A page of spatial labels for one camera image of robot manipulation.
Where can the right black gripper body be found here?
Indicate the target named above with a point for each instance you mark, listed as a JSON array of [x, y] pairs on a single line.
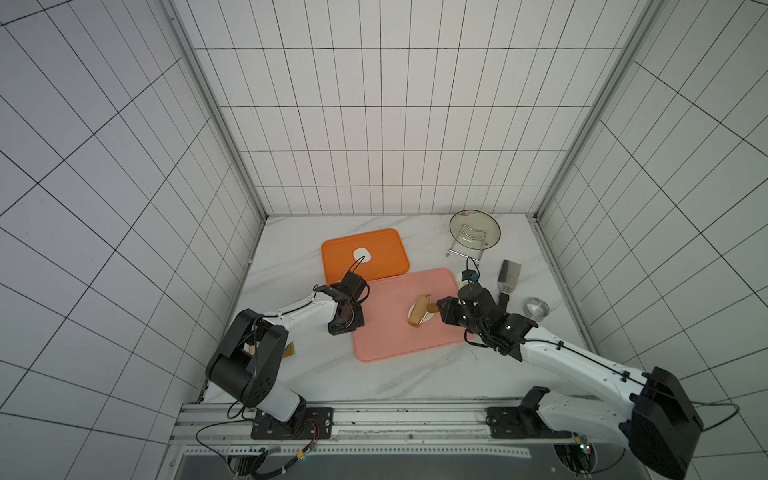
[[459, 310]]

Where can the white dough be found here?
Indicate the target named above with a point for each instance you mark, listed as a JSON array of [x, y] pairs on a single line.
[[428, 311], [362, 255]]

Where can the wooden dough roller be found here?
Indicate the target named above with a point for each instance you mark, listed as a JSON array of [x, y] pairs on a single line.
[[422, 301]]

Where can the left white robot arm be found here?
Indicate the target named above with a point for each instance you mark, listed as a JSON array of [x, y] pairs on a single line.
[[247, 360]]

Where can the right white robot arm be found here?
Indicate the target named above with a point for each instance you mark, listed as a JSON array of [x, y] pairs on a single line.
[[647, 413]]

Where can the white dough on orange mat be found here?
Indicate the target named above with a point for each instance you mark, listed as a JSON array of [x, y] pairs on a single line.
[[362, 255]]

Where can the pink silicone mat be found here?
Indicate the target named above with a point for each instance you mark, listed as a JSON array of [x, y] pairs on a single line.
[[386, 333]]

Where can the orange silicone mat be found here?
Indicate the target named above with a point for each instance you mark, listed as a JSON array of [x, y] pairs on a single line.
[[372, 255]]

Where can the small round metal cutter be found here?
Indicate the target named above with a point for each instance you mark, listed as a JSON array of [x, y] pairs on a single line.
[[536, 309]]

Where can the green orange flour packet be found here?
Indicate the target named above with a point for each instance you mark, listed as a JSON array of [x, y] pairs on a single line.
[[289, 350]]

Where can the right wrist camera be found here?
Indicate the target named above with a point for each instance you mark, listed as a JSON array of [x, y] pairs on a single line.
[[469, 277]]

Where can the black handled metal scraper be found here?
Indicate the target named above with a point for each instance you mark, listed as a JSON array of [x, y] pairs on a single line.
[[507, 281]]

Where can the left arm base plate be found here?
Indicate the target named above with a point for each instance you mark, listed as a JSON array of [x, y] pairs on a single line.
[[309, 423]]

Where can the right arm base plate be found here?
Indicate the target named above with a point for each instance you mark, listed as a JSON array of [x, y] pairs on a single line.
[[523, 421]]

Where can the aluminium mounting rail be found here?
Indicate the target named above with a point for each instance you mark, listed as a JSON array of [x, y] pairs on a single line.
[[444, 438]]

